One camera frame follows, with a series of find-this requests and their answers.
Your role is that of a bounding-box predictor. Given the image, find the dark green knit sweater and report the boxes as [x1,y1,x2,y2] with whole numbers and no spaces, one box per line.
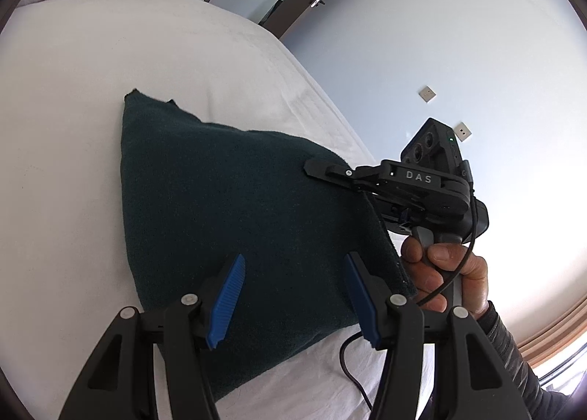
[120,91,415,398]

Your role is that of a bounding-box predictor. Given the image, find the dark sleeved right forearm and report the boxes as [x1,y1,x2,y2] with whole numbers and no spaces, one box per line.
[478,302,586,420]

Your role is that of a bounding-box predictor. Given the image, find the person's right hand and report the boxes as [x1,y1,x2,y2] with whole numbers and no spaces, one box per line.
[399,235,491,318]

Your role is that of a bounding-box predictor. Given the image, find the white bed mattress sheet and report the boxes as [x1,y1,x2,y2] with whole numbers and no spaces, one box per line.
[1,0,373,419]

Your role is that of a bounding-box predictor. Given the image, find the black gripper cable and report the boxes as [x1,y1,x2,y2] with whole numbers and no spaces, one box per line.
[338,161,479,414]

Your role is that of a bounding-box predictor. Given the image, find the wall socket plate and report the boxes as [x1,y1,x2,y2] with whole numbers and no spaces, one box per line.
[454,122,471,142]

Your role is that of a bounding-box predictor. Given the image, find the wall switch plate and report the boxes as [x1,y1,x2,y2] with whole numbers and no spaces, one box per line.
[419,86,436,103]

